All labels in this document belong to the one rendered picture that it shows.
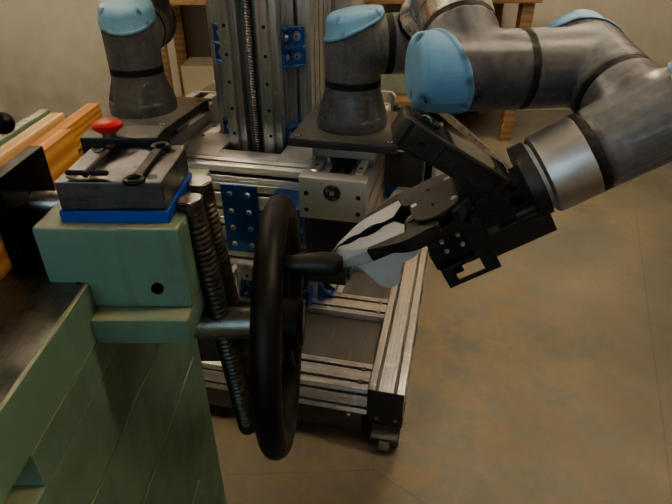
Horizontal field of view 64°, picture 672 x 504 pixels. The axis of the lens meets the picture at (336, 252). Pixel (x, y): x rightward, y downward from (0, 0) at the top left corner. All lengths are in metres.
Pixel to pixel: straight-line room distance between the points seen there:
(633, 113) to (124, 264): 0.46
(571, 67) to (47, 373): 0.53
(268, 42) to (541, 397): 1.23
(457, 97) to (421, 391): 1.25
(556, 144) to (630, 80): 0.08
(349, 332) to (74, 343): 1.06
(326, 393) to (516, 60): 1.02
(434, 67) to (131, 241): 0.31
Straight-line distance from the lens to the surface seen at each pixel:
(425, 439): 1.55
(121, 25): 1.28
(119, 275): 0.55
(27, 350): 0.51
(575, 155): 0.49
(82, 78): 4.24
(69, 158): 0.73
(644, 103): 0.51
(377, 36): 1.10
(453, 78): 0.51
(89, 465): 0.60
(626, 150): 0.50
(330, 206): 1.06
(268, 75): 1.26
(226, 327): 0.60
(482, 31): 0.54
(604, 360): 1.94
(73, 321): 0.54
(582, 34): 0.58
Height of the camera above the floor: 1.20
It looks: 32 degrees down
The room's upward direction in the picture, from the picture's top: straight up
